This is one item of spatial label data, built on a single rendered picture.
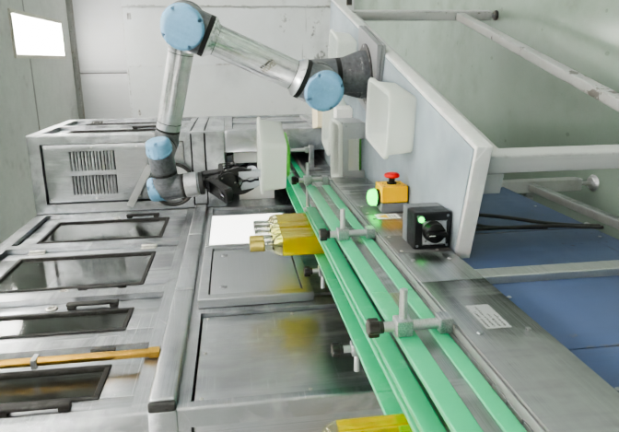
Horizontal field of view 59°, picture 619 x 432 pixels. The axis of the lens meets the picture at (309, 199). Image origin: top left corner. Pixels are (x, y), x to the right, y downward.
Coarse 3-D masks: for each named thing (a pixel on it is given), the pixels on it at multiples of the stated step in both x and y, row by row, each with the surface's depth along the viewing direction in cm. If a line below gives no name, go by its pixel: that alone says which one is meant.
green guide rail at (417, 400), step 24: (312, 216) 172; (336, 240) 150; (336, 264) 132; (360, 288) 118; (360, 312) 107; (384, 336) 97; (384, 360) 90; (408, 360) 90; (408, 384) 83; (408, 408) 78; (432, 408) 77
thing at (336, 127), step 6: (336, 120) 192; (336, 126) 200; (342, 126) 186; (336, 132) 201; (342, 132) 186; (336, 138) 202; (342, 138) 186; (336, 144) 202; (342, 144) 187; (336, 150) 203; (342, 150) 187; (336, 156) 203; (342, 156) 188; (336, 162) 204; (342, 162) 188; (336, 168) 204; (342, 168) 189; (336, 174) 204; (342, 174) 190
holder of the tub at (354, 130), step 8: (344, 120) 193; (352, 120) 193; (344, 128) 185; (352, 128) 185; (360, 128) 186; (344, 136) 186; (352, 136) 186; (360, 136) 186; (344, 144) 186; (352, 144) 187; (360, 144) 187; (344, 152) 187; (352, 152) 188; (360, 152) 188; (344, 160) 188; (352, 160) 188; (360, 160) 189; (344, 168) 188; (352, 168) 189; (360, 168) 189; (344, 176) 189; (352, 176) 189; (360, 176) 190
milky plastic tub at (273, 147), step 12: (264, 132) 159; (276, 132) 161; (264, 144) 153; (276, 144) 153; (288, 144) 159; (264, 156) 153; (276, 156) 154; (288, 156) 157; (264, 168) 155; (276, 168) 156; (288, 168) 159; (264, 180) 157; (276, 180) 158
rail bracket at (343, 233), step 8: (344, 208) 126; (344, 216) 125; (344, 224) 126; (320, 232) 125; (328, 232) 126; (336, 232) 126; (344, 232) 125; (352, 232) 126; (360, 232) 127; (368, 232) 126; (376, 232) 126
